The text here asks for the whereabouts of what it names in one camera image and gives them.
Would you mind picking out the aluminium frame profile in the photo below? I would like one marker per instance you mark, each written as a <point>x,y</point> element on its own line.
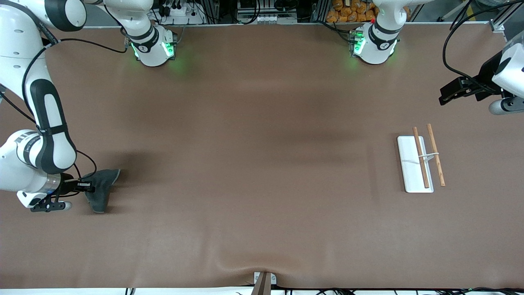
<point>505,16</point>

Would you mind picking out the grey control box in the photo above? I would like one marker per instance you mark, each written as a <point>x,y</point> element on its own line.
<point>266,12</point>

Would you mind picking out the brown table cover mat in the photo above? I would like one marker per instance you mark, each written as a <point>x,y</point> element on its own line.
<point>262,172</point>

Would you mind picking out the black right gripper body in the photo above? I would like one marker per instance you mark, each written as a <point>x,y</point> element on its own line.
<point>68,186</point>

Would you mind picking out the dark grey towel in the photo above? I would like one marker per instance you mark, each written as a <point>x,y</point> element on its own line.
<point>102,192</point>

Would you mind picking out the orange snack packets pile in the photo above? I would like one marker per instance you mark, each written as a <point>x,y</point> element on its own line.
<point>352,12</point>

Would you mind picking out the white power strip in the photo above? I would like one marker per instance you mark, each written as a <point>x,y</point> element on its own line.
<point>180,12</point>

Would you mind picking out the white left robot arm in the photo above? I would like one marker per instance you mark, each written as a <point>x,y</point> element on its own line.
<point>376,49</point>

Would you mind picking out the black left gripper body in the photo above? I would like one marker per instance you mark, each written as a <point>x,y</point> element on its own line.
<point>484,78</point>

